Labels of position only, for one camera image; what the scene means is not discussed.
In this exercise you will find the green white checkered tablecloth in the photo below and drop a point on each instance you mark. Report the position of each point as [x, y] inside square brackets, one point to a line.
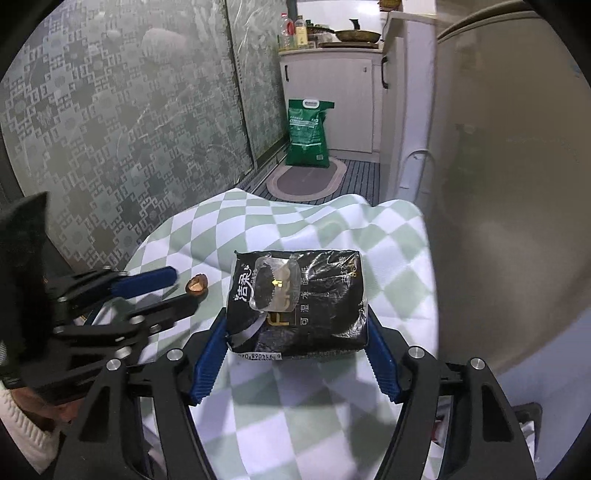
[297, 419]

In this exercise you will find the yellow bottle on counter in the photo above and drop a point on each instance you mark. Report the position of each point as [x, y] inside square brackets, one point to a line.
[301, 32]

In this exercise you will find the striped dark floor rug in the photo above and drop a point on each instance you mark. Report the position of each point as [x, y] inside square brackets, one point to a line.
[362, 178]

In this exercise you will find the clear oil bottle red label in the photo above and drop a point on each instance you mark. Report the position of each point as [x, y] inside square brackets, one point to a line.
[287, 37]

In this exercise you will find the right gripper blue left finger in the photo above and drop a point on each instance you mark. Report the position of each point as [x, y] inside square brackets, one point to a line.
[210, 358]

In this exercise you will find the green rice bag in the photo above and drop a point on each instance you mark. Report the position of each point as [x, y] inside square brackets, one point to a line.
[308, 145]

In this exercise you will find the white kitchen cabinet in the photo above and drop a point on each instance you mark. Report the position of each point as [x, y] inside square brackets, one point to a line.
[384, 100]

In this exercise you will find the beige refrigerator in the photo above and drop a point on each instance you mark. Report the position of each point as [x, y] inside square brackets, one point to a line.
[508, 213]

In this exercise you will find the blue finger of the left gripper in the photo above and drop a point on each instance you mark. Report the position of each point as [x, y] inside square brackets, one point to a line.
[131, 286]
[164, 314]

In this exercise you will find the left hand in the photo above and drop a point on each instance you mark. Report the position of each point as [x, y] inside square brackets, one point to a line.
[37, 408]

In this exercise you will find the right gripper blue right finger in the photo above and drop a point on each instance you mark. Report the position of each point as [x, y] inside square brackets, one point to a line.
[381, 350]

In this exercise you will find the white sleeve left forearm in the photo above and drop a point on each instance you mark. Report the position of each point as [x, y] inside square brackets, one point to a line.
[26, 449]

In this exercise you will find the black snack packet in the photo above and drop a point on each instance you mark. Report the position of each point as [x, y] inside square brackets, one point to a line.
[296, 304]

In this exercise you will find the oval grey pink mat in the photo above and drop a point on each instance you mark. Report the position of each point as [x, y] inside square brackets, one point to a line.
[301, 184]

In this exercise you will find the frying pan on stove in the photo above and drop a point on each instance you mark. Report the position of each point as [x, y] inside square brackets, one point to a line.
[356, 35]

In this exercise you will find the patterned glass sliding door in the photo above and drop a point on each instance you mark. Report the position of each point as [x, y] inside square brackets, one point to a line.
[128, 112]

